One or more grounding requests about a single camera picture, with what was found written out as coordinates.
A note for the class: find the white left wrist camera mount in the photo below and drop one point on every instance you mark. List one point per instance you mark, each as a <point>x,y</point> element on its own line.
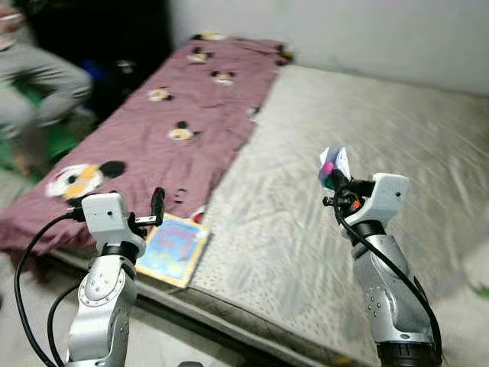
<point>107,214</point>

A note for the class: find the small white pink blue toy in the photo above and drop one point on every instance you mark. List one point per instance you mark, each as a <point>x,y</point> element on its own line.
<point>336,160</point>

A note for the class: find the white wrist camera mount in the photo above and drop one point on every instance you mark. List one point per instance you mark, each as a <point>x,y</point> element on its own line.
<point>107,214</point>
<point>386,195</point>

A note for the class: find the purple Mickey print blanket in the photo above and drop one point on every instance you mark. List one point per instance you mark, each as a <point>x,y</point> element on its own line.
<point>191,107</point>

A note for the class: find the dark bed frame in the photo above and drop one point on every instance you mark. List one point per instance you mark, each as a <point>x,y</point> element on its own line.
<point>221,325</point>

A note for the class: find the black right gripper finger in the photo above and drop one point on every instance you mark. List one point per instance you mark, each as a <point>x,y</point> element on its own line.
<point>338,180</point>

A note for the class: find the person in grey trousers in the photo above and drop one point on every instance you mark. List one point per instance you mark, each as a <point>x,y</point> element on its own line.
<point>46,73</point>

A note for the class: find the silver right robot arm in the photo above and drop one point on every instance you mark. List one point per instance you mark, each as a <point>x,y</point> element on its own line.
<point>382,290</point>

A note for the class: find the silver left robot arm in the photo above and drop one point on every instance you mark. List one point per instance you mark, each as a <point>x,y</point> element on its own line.
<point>103,306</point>

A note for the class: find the colourful picture book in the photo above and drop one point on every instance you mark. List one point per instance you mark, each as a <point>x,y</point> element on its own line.
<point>176,248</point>

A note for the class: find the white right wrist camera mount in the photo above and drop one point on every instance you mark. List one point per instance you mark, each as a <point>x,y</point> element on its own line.
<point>386,195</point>

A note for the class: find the grey quilted mattress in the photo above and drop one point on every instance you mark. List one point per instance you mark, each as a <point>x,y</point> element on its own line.
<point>344,115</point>

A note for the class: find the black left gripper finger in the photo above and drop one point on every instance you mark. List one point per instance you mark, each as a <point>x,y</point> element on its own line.
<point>158,200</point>

